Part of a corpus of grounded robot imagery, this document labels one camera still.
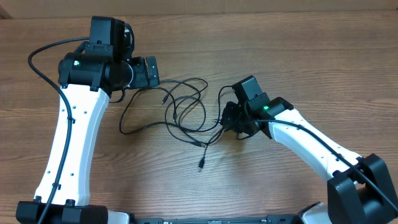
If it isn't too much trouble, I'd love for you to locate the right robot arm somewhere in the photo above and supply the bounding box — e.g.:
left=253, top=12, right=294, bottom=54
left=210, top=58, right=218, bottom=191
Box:
left=221, top=76, right=397, bottom=223

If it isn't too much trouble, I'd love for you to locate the black USB cable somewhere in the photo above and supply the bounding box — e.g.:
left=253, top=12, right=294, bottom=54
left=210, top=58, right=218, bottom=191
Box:
left=119, top=77, right=224, bottom=147

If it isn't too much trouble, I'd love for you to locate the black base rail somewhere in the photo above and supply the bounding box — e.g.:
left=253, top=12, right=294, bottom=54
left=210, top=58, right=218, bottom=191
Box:
left=130, top=214, right=303, bottom=224

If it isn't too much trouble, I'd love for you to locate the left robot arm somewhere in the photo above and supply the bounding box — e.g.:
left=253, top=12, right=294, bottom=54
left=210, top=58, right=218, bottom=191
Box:
left=16, top=16, right=159, bottom=223

